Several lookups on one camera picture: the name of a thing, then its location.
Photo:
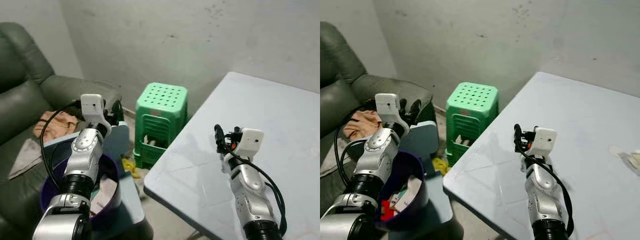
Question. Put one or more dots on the white paper trash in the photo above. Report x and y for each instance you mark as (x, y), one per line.
(410, 190)
(105, 192)

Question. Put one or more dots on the cream paper trash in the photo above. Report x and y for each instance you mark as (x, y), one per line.
(627, 157)

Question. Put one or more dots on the purple plastic rubbish bin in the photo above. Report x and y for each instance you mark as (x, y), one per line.
(112, 170)
(417, 167)

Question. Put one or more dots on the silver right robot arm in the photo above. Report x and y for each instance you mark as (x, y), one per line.
(542, 195)
(250, 190)

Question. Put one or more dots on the yellow scrap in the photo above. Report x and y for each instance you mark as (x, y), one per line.
(441, 166)
(131, 167)

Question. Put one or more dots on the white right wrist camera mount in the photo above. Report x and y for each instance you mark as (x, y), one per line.
(545, 142)
(250, 142)

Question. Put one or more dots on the grey white flat cloth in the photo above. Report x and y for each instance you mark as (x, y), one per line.
(25, 160)
(331, 160)

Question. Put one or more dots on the light blue plastic chair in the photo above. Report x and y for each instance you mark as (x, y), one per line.
(425, 135)
(122, 137)

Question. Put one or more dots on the red trash piece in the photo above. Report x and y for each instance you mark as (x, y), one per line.
(389, 211)

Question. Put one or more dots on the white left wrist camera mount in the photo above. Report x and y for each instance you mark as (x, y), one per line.
(92, 107)
(387, 107)

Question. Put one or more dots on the dark green leather sofa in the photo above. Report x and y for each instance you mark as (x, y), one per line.
(20, 100)
(335, 105)

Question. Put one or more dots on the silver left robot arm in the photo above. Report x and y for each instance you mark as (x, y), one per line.
(82, 157)
(372, 160)

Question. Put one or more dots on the green plastic stool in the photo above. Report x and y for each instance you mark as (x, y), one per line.
(472, 100)
(162, 100)

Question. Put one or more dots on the pink crumpled cloth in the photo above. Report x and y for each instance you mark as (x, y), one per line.
(362, 125)
(57, 125)

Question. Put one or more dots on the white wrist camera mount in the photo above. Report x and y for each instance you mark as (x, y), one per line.
(545, 142)
(92, 107)
(387, 107)
(250, 142)

